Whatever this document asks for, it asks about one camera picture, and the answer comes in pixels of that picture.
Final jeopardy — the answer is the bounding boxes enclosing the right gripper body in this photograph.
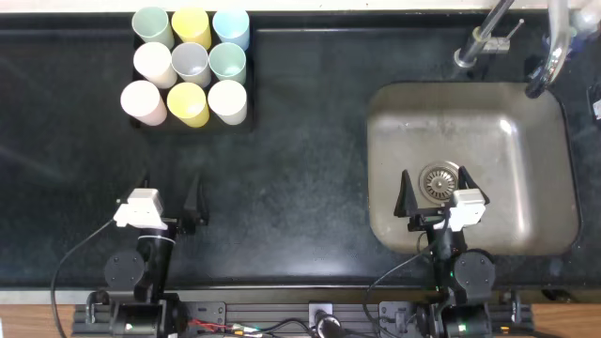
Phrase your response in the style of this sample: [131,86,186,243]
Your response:
[406,207,451,233]

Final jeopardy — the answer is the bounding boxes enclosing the black tray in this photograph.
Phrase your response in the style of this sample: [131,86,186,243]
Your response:
[130,27,257,133]

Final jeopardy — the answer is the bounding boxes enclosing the grey cup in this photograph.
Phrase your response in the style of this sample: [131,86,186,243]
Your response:
[170,41,212,88]

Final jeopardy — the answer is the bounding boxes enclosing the steel tap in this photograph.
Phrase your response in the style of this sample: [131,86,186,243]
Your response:
[452,0,578,100]

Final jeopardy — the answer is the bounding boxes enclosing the white cup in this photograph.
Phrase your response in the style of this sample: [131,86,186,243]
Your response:
[207,79,249,127]
[132,41,178,90]

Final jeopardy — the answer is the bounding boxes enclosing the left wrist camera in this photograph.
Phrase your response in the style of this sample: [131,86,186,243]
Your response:
[112,187,166,231]

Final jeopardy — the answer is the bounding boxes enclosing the black cable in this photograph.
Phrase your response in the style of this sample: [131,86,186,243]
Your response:
[363,232,447,337]
[49,218,118,338]

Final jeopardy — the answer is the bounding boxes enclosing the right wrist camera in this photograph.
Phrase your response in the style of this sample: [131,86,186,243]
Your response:
[445,187,487,233]

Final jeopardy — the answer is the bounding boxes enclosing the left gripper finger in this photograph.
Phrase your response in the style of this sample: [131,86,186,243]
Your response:
[182,173,210,227]

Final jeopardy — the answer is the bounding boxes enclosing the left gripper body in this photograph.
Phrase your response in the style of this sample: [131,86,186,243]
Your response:
[160,214,199,237]

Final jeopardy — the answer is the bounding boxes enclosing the blue cup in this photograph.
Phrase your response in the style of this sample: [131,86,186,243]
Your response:
[211,8,251,52]

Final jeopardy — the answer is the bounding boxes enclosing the mounting rail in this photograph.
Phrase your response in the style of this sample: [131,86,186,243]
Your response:
[71,299,537,338]

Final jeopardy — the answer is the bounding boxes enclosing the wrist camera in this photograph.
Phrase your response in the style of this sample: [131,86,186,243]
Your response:
[445,187,487,233]
[112,187,166,231]

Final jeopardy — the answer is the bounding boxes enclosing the green cup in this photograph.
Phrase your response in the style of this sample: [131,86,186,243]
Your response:
[131,6,176,50]
[208,41,248,85]

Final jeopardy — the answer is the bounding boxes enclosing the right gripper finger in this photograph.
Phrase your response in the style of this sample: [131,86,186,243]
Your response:
[393,168,420,220]
[456,164,491,206]

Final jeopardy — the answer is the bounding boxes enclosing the yellow cup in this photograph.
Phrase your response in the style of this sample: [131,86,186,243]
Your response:
[166,82,211,129]
[170,7,213,51]

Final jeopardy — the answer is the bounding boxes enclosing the pink cup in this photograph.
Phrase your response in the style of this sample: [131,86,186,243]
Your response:
[119,79,168,127]

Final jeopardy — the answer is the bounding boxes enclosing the steel sink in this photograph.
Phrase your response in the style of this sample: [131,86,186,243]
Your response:
[365,81,582,257]

